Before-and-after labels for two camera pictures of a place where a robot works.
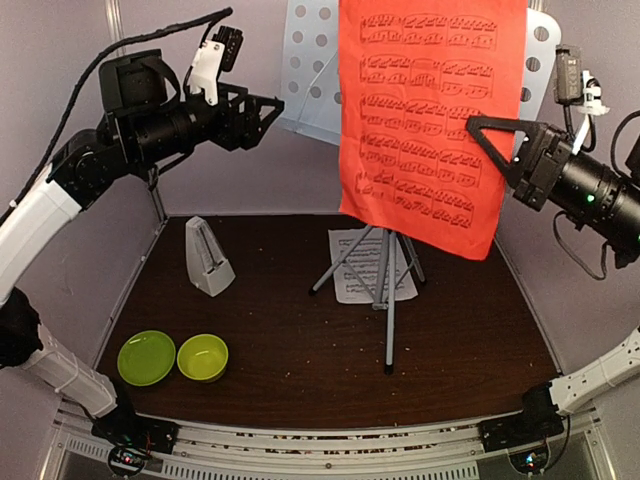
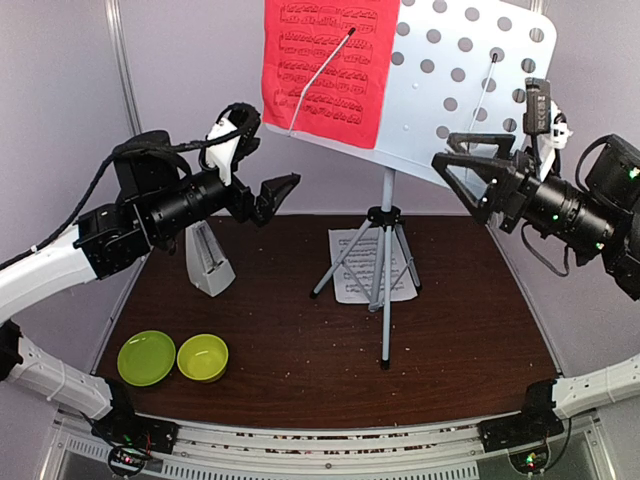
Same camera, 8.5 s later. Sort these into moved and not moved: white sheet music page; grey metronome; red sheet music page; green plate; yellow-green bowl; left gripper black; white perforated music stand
Moved: white perforated music stand; red sheet music page; left gripper black
Not moved: green plate; white sheet music page; grey metronome; yellow-green bowl
